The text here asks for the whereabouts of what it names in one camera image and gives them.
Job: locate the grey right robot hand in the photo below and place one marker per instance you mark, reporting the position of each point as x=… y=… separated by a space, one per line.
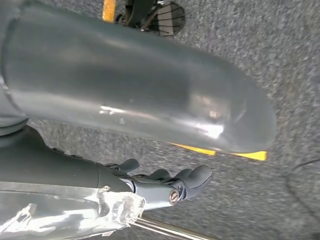
x=124 y=82

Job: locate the steel workbench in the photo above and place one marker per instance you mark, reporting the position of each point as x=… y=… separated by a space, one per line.
x=162 y=228

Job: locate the yellow floor tape outline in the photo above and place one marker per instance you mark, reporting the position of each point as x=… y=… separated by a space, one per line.
x=109 y=11

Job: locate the black right robot foot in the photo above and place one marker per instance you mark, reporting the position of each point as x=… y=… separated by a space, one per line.
x=170 y=18

